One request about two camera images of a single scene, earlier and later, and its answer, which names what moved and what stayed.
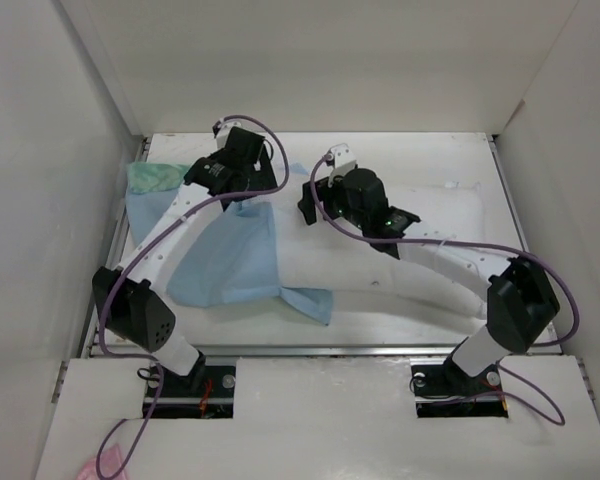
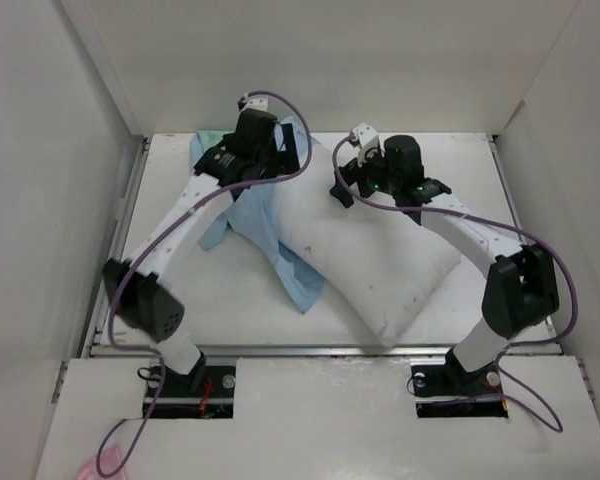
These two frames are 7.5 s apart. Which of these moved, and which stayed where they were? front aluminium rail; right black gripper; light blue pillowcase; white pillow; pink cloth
Moved: right black gripper; white pillow; light blue pillowcase
Stayed: pink cloth; front aluminium rail
